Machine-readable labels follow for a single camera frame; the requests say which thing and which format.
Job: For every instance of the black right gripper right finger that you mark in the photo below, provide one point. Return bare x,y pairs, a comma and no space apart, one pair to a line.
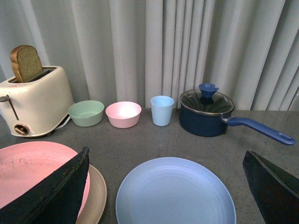
276,192

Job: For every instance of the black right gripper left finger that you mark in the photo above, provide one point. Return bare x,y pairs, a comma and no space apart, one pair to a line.
55,200

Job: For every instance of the pink plate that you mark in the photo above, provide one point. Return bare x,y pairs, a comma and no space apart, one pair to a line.
22,166

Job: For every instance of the light blue plate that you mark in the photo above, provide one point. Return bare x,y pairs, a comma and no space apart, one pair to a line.
173,190

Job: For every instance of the beige plate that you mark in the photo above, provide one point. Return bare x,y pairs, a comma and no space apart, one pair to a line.
96,200

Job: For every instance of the green plastic bowl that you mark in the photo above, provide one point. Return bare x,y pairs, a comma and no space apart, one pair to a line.
86,113

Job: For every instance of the cream two-slot toaster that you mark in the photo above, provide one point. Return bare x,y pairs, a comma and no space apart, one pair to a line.
38,107

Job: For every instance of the dark blue saucepan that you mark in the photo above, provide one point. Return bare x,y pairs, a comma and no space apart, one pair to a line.
212,125

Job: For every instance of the pink plastic bowl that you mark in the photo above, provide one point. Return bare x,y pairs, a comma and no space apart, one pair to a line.
124,114

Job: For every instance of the glass lid blue knob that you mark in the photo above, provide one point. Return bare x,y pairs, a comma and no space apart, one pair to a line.
206,100

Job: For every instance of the light blue cup right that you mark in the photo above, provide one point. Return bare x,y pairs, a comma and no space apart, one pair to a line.
161,109

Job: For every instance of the slice of brown bread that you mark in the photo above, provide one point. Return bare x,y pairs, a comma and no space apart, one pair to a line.
25,63

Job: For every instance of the grey pleated curtain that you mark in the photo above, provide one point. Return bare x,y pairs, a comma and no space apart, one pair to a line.
118,50

